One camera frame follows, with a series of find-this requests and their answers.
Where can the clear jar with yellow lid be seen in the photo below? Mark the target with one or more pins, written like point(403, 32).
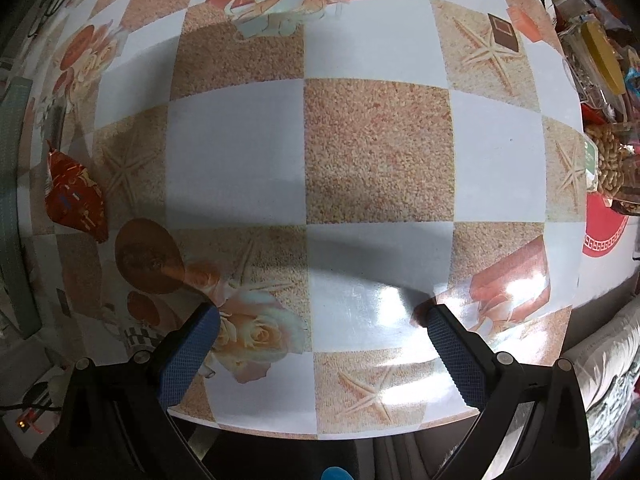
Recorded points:
point(602, 52)

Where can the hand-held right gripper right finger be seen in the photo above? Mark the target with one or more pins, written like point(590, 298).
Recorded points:
point(457, 355)

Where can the grey patterned sofa blanket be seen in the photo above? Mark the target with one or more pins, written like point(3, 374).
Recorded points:
point(610, 360)

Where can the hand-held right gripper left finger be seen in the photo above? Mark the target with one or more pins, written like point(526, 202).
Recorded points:
point(192, 355)

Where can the red round mat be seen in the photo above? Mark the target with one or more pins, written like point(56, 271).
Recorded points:
point(602, 230)

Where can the red patterned snack packet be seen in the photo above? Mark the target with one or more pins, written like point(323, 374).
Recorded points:
point(75, 200)

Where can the clear bag of peanuts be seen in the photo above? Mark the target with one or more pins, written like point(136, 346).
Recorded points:
point(610, 160)

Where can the green wet wipes pack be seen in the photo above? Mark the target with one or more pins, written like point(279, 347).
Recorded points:
point(591, 160)

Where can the checkered printed tablecloth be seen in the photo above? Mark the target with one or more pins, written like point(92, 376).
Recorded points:
point(380, 150)

